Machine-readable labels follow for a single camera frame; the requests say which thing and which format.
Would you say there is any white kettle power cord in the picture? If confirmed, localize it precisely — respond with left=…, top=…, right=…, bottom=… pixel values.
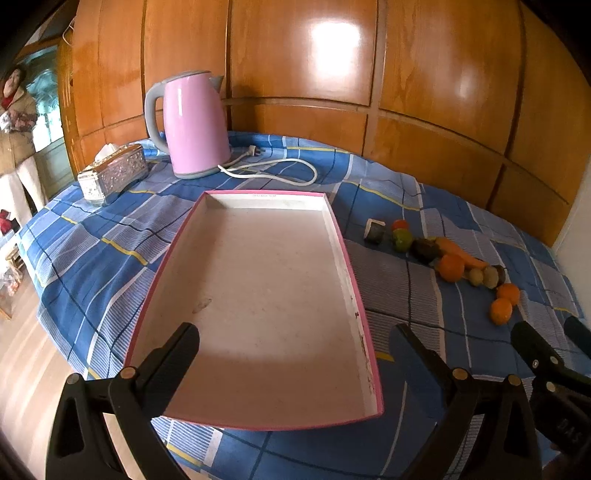
left=216, top=144, right=319, bottom=187

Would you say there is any pink white shallow tray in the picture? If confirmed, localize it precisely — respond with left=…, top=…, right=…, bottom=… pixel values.
left=126, top=190, right=384, bottom=431

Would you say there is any pink electric kettle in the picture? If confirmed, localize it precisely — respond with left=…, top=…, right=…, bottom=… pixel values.
left=144, top=71, right=230, bottom=179

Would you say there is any green apple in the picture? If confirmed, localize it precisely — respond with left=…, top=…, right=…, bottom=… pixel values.
left=393, top=228, right=415, bottom=253

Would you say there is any small yellow-green fruit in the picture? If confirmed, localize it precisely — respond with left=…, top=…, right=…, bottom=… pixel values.
left=467, top=268, right=484, bottom=287

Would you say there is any blue plaid tablecloth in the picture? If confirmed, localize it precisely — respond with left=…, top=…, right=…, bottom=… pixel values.
left=18, top=132, right=590, bottom=479

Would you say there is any small red tomato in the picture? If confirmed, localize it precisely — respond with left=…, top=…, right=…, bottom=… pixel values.
left=392, top=219, right=410, bottom=231

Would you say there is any dark brown mangosteen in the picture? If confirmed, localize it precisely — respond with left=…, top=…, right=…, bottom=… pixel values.
left=408, top=238, right=442, bottom=266

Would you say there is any small tangerine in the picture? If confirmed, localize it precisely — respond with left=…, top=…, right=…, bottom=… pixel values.
left=496, top=283, right=521, bottom=306
left=489, top=298, right=513, bottom=326

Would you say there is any orange carrot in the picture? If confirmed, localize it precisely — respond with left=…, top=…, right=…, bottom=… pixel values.
left=435, top=237, right=489, bottom=270

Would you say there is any red object on floor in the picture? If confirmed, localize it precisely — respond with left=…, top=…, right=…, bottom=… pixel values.
left=0, top=209, right=20, bottom=236

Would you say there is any wooden wall cabinet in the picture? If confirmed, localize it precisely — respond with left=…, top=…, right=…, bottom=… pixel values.
left=57, top=1, right=590, bottom=247

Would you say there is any silver ornate tissue box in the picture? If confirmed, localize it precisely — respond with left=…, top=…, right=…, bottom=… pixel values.
left=77, top=143, right=148, bottom=206

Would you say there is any large orange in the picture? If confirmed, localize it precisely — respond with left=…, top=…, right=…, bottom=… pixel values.
left=437, top=253, right=465, bottom=283

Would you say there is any person in brown coat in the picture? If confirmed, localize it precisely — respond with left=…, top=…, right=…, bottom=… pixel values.
left=1, top=65, right=47, bottom=226

